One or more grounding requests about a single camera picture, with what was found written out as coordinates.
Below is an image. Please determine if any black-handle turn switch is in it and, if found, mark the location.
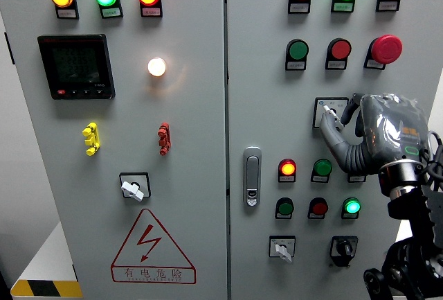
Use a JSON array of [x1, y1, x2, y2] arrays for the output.
[[329, 236, 359, 268]]

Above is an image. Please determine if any large white-handle switch grey plate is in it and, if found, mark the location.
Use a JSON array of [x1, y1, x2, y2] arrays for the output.
[[312, 97, 350, 130]]

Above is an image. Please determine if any small white-handle switch grey plate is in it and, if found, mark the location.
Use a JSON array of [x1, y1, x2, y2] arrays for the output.
[[268, 235, 296, 264]]

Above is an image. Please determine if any small red lit lamp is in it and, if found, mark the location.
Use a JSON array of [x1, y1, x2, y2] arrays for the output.
[[278, 158, 298, 177]]

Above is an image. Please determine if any large red push button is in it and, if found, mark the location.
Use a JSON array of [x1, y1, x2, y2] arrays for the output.
[[327, 37, 353, 61]]

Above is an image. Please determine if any small red handle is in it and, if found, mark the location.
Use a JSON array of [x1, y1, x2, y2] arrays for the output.
[[157, 122, 172, 156]]

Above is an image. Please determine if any large green push button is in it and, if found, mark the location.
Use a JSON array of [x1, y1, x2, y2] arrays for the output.
[[285, 38, 310, 61]]

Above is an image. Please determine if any small green push button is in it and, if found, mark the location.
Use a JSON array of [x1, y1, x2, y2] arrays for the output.
[[275, 197, 295, 217]]

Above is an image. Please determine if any black display meter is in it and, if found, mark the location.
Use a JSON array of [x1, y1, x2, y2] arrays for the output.
[[37, 33, 116, 100]]

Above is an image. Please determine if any small yellow handle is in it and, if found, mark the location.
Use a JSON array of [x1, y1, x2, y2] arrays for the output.
[[82, 122, 101, 157]]

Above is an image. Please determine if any white-handle switch on black plate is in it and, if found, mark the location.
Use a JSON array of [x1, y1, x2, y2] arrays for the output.
[[118, 171, 152, 203]]

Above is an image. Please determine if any black yellow striped tape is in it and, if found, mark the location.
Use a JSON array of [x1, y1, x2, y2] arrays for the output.
[[10, 279, 83, 298]]

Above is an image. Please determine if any small red push button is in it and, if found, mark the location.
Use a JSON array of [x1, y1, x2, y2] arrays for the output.
[[308, 197, 329, 217]]

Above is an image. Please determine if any red warning triangle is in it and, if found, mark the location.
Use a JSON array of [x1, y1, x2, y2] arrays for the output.
[[110, 208, 197, 285]]

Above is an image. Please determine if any white lit lamp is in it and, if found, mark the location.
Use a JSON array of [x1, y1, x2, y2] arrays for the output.
[[147, 57, 168, 78]]

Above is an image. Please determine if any pale grey door with display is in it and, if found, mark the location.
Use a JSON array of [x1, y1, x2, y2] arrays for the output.
[[0, 0, 228, 300]]

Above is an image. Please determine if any large red stop button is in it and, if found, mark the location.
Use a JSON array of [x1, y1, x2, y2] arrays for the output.
[[369, 34, 404, 65]]

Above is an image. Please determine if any pale grey door with lock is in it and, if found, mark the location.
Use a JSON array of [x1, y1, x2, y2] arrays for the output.
[[225, 0, 443, 300]]

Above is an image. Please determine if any small green lit lamp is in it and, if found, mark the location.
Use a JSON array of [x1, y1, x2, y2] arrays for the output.
[[341, 197, 362, 216]]

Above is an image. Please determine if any silver door lock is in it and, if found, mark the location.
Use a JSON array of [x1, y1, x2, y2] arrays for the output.
[[242, 146, 262, 208]]

